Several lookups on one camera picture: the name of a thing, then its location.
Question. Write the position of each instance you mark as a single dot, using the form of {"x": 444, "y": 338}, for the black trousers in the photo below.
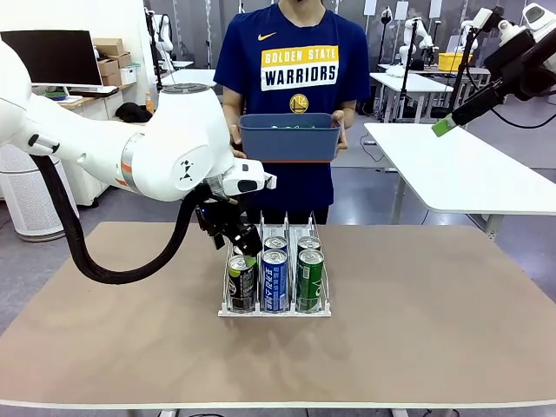
{"x": 299, "y": 215}

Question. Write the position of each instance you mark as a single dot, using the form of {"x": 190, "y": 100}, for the person's left hand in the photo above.
{"x": 343, "y": 130}

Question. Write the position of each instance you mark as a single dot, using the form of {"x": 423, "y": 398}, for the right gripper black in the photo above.
{"x": 517, "y": 65}

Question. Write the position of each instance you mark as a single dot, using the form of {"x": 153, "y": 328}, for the person's right hand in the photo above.
{"x": 236, "y": 141}

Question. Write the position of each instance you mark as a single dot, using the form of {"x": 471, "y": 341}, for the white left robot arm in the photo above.
{"x": 174, "y": 143}

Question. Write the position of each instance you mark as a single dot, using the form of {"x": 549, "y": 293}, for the person's neck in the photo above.
{"x": 302, "y": 13}

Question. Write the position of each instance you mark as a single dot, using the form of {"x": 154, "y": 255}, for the black keyboard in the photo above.
{"x": 97, "y": 92}

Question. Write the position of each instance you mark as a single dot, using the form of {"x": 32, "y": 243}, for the person's left forearm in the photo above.
{"x": 349, "y": 110}

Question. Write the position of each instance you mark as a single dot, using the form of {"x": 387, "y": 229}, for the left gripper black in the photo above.
{"x": 217, "y": 213}

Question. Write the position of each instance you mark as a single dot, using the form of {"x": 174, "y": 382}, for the white lab robot arm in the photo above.
{"x": 412, "y": 35}
{"x": 482, "y": 17}
{"x": 161, "y": 30}

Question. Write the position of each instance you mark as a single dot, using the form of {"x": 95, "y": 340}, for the small white box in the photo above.
{"x": 128, "y": 74}

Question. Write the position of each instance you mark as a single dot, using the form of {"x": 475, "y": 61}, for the white air purifier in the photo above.
{"x": 30, "y": 195}

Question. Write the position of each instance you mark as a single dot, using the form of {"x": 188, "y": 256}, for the orange bottle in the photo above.
{"x": 149, "y": 103}

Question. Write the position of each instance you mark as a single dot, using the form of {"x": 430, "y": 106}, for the blue Pocari Sweat can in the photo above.
{"x": 274, "y": 286}
{"x": 276, "y": 243}

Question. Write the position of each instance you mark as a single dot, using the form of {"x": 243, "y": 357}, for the large white table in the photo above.
{"x": 456, "y": 165}

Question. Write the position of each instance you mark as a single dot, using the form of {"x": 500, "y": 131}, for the small cardboard box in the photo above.
{"x": 108, "y": 45}
{"x": 123, "y": 60}
{"x": 108, "y": 71}

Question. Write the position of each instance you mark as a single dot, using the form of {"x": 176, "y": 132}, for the black computer monitor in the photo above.
{"x": 52, "y": 56}

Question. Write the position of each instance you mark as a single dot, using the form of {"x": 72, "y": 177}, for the person's right forearm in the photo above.
{"x": 231, "y": 108}

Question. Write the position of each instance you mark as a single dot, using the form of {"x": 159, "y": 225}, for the green bowl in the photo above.
{"x": 54, "y": 94}

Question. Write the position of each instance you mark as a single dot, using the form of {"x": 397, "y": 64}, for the black bag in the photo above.
{"x": 132, "y": 113}

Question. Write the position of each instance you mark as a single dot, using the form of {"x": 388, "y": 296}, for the blue-grey plastic basket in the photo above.
{"x": 289, "y": 143}

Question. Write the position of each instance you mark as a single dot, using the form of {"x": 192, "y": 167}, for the yellow plastic crate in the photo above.
{"x": 449, "y": 61}

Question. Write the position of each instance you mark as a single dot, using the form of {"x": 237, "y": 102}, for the person in Warriors shirt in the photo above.
{"x": 299, "y": 39}

